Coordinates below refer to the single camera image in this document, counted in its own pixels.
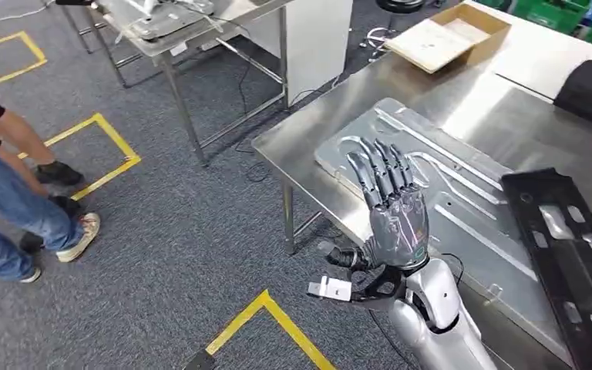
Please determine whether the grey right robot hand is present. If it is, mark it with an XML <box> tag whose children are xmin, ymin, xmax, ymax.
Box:
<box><xmin>318</xmin><ymin>139</ymin><xmax>430</xmax><ymax>271</ymax></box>

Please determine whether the stamped sheet metal panel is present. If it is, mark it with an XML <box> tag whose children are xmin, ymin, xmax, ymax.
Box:
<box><xmin>314</xmin><ymin>98</ymin><xmax>592</xmax><ymax>358</ymax></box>

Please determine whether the black plastic plate frame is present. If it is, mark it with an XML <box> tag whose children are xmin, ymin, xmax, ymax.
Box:
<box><xmin>499</xmin><ymin>167</ymin><xmax>592</xmax><ymax>370</ymax></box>

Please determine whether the open cardboard box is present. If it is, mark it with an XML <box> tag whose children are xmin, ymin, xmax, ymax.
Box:
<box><xmin>383</xmin><ymin>2</ymin><xmax>513</xmax><ymax>76</ymax></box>

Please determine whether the person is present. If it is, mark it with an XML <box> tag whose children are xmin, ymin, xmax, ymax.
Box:
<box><xmin>0</xmin><ymin>73</ymin><xmax>102</xmax><ymax>285</ymax></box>

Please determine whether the green plastic crate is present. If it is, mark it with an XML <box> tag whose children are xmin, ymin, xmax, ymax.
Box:
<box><xmin>474</xmin><ymin>0</ymin><xmax>592</xmax><ymax>54</ymax></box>

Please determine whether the steel workbench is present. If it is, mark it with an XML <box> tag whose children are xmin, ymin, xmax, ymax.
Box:
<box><xmin>251</xmin><ymin>0</ymin><xmax>592</xmax><ymax>370</ymax></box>

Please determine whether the black floor cable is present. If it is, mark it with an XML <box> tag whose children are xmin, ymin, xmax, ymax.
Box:
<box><xmin>234</xmin><ymin>61</ymin><xmax>338</xmax><ymax>185</ymax></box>

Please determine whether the steel table with white panel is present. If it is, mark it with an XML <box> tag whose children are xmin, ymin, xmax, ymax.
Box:
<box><xmin>55</xmin><ymin>0</ymin><xmax>354</xmax><ymax>168</ymax></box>

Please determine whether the black stool with chrome base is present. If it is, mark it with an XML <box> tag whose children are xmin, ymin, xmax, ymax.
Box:
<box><xmin>363</xmin><ymin>0</ymin><xmax>429</xmax><ymax>63</ymax></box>

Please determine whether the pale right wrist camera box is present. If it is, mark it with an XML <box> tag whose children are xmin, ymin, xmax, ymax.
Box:
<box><xmin>308</xmin><ymin>275</ymin><xmax>354</xmax><ymax>303</ymax></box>

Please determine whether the grey device on table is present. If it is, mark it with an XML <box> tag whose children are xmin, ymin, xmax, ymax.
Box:
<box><xmin>96</xmin><ymin>0</ymin><xmax>217</xmax><ymax>43</ymax></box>

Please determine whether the person's black-gloved hand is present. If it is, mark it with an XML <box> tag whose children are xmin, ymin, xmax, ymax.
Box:
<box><xmin>34</xmin><ymin>160</ymin><xmax>85</xmax><ymax>187</ymax></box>

